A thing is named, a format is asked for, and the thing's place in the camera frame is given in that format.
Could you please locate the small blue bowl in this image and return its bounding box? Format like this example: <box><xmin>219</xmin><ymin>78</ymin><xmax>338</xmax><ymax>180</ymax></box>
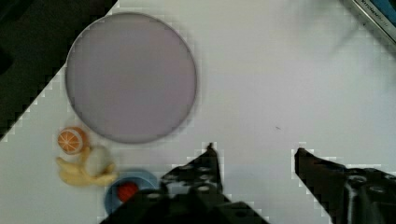
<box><xmin>104</xmin><ymin>169</ymin><xmax>159</xmax><ymax>215</ymax></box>

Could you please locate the black toaster oven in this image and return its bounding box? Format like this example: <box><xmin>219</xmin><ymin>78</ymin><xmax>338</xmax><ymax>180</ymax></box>
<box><xmin>339</xmin><ymin>0</ymin><xmax>396</xmax><ymax>47</ymax></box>

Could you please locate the peeled banana toy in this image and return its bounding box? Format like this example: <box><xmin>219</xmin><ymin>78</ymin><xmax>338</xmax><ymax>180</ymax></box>
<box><xmin>56</xmin><ymin>146</ymin><xmax>119</xmax><ymax>187</ymax></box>

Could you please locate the grey round plate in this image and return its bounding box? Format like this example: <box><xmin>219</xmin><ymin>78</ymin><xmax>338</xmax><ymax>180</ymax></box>
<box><xmin>65</xmin><ymin>13</ymin><xmax>198</xmax><ymax>144</ymax></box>

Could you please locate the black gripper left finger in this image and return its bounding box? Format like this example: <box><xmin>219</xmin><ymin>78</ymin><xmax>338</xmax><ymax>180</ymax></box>
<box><xmin>160</xmin><ymin>143</ymin><xmax>223</xmax><ymax>197</ymax></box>

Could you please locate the orange slice toy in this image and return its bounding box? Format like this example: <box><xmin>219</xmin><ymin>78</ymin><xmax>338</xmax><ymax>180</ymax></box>
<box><xmin>57</xmin><ymin>127</ymin><xmax>88</xmax><ymax>155</ymax></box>

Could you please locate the red strawberry toy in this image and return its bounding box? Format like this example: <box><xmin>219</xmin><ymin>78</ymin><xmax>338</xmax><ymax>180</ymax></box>
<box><xmin>117</xmin><ymin>182</ymin><xmax>138</xmax><ymax>203</ymax></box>

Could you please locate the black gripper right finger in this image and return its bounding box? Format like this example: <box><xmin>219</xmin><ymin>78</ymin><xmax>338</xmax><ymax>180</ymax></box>
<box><xmin>294</xmin><ymin>147</ymin><xmax>396</xmax><ymax>224</ymax></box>

